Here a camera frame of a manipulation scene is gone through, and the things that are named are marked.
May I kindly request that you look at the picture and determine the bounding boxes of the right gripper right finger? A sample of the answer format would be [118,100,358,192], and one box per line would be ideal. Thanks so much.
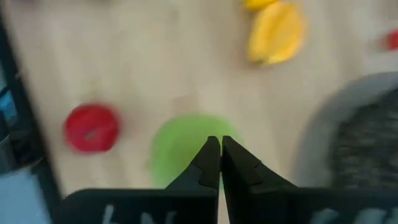
[221,135,298,191]

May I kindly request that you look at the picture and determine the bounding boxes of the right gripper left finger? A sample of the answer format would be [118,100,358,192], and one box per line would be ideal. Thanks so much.
[164,135,223,191]

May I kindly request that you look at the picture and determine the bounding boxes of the green pear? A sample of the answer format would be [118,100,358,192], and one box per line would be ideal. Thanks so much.
[148,113,245,190]

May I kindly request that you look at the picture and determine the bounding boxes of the red apple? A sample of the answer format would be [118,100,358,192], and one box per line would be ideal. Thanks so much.
[63,103,123,156]

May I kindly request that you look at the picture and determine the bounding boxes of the yellow starfruit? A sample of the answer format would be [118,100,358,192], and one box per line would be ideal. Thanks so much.
[248,1,308,67]

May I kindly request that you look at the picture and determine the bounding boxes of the yellow lemon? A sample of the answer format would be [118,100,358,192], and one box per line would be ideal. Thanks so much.
[241,0,280,12]

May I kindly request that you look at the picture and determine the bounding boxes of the small orange-red pepper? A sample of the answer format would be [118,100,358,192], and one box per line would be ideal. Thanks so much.
[382,29,398,52]

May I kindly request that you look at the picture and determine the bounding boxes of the black table frame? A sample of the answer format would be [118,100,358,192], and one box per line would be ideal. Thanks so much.
[0,12,62,215]

